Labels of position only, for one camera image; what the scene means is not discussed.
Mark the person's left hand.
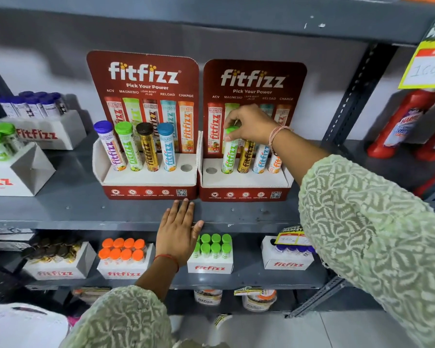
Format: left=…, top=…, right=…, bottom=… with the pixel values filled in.
left=155, top=199, right=204, bottom=267

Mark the person's right hand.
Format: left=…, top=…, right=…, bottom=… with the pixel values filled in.
left=224, top=104, right=281, bottom=145

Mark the green cap tablet tube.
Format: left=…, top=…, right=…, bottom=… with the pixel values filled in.
left=221, top=126, right=240, bottom=174
left=115, top=122, right=145, bottom=172

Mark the person's right forearm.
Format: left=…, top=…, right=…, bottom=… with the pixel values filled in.
left=272, top=128, right=331, bottom=186

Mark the person's left forearm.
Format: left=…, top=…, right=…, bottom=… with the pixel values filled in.
left=135, top=256, right=180, bottom=303

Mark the group of green cap tubes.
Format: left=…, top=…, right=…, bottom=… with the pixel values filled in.
left=192, top=233, right=233, bottom=260
left=0, top=122, right=24, bottom=162

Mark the brown cap gold tube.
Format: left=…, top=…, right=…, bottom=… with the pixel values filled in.
left=136, top=122, right=160, bottom=173
left=237, top=140, right=256, bottom=174

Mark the blue cap tablet tube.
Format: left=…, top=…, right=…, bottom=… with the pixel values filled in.
left=157, top=123, right=177, bottom=172
left=252, top=144, right=271, bottom=174

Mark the red thread wrist band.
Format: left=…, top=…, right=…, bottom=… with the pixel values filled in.
left=154, top=254, right=180, bottom=273

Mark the white cardboard tube box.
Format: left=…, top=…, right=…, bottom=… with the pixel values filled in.
left=2, top=110, right=87, bottom=151
left=0, top=142, right=56, bottom=197
left=22, top=241, right=97, bottom=281
left=187, top=249, right=234, bottom=275
left=96, top=243, right=156, bottom=280
left=261, top=235, right=315, bottom=271

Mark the orange tablet tube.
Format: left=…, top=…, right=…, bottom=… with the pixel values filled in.
left=268, top=152, right=283, bottom=174

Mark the group of orange cap tubes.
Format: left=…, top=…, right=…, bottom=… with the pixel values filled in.
left=98, top=238, right=146, bottom=263

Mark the red cardboard display stand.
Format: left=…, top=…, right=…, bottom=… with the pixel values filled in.
left=86, top=51, right=201, bottom=201
left=199, top=59, right=308, bottom=203

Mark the white plastic jar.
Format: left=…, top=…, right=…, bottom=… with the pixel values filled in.
left=194, top=289, right=223, bottom=306

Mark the grey metal shelf rack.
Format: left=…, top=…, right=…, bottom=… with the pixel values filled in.
left=0, top=0, right=435, bottom=319

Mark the purple cap tablet tube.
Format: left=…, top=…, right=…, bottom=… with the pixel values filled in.
left=94, top=120, right=128, bottom=172

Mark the small yellow price tag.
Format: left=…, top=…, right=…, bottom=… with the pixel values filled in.
left=274, top=225, right=312, bottom=248

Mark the white jar orange lid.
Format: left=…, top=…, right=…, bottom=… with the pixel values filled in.
left=242, top=289, right=277, bottom=312

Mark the group of purple cap tubes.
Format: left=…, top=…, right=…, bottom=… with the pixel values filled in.
left=274, top=243, right=317, bottom=255
left=0, top=91, right=69, bottom=118

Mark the flat snack packet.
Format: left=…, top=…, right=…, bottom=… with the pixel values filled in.
left=72, top=287, right=112, bottom=305

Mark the group of brown cap tubes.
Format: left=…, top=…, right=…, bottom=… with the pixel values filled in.
left=22, top=237, right=82, bottom=264

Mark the pale green patterned tunic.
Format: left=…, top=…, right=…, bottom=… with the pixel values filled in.
left=60, top=154, right=435, bottom=348

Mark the black mesh basket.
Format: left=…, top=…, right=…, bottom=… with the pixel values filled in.
left=0, top=268, right=27, bottom=305

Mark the white mesh fabric item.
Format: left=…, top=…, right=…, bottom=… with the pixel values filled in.
left=0, top=303, right=70, bottom=348

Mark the large yellow price tag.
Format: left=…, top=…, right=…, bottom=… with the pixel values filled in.
left=398, top=10, right=435, bottom=89

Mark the pale thread bracelet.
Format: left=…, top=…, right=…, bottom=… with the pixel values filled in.
left=268, top=125, right=293, bottom=155

